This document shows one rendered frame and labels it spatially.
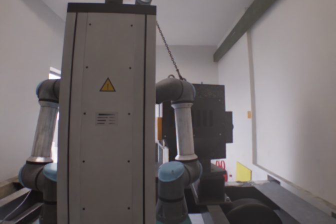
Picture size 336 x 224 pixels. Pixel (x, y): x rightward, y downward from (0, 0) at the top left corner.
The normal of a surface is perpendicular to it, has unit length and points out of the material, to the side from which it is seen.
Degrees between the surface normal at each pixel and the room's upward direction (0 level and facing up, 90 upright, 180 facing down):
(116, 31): 90
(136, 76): 90
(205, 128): 90
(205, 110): 90
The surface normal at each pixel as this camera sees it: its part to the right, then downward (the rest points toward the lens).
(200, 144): 0.23, -0.10
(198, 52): 0.00, -0.10
